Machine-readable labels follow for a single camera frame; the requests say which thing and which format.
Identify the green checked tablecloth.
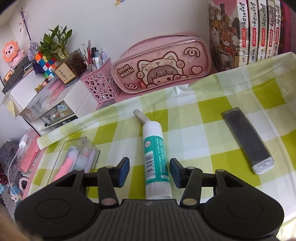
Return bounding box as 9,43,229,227
26,52,295,240

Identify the black box under lion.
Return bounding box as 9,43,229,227
2,56,33,94

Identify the pink cartoon pencil case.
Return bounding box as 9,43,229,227
111,32,212,94

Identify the colourful rubik cube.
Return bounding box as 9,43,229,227
35,52,59,78

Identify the white eraser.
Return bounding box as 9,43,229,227
133,109,151,125

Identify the white charger plug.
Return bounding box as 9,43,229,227
18,134,28,149

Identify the red pink book stack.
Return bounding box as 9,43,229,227
18,128,40,172

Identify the boxed comic book set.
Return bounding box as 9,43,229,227
208,0,295,72

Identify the purple cartoon pen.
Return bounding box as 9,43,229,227
85,150,96,173

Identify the lucky bamboo plant pot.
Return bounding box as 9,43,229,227
38,25,87,75

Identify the clear plastic organizer box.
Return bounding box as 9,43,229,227
47,137,100,185

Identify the orange lion figurine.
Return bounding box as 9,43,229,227
3,40,25,69

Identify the light blue pen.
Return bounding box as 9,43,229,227
66,146,79,162

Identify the teal white glue stick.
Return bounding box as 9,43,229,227
142,121,172,200

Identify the pink perforated pen holder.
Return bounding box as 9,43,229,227
81,58,121,104

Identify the white drawer organizer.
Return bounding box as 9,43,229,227
1,71,99,136

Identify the black white flat eraser case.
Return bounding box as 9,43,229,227
222,107,275,175

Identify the pink highlighter pen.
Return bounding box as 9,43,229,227
53,158,75,182

